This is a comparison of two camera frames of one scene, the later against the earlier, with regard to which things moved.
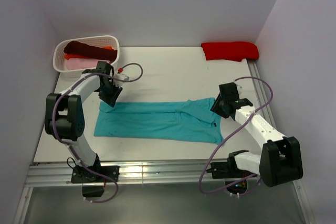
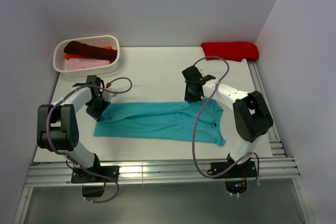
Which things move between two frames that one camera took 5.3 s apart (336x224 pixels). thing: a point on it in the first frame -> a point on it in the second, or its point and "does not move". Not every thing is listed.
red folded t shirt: (230, 51) does not move
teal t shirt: (192, 120) does not move
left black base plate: (82, 174) does not move
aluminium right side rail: (266, 109) does not move
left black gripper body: (108, 91) -> (96, 107)
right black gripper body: (222, 111) -> (189, 95)
